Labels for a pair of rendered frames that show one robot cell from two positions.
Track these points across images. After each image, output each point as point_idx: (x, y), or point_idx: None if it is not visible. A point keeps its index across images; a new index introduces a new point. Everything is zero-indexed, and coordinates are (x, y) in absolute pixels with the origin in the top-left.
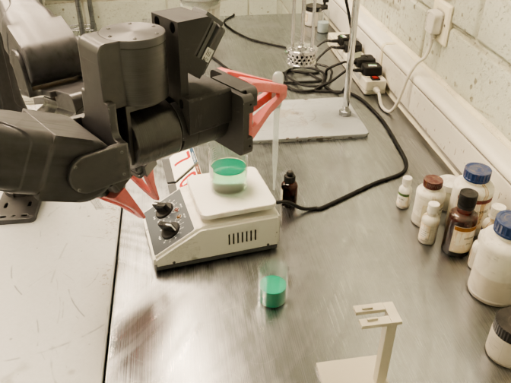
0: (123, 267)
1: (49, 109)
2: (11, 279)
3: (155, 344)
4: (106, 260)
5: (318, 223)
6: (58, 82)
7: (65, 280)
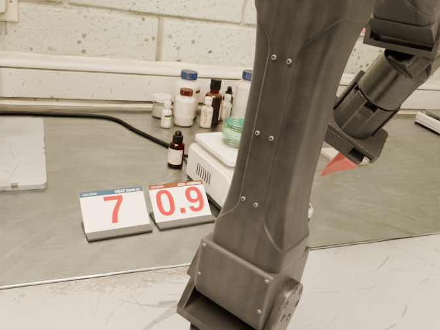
0: (317, 242)
1: (418, 64)
2: (397, 323)
3: (378, 217)
4: (315, 255)
5: None
6: (402, 40)
7: (362, 278)
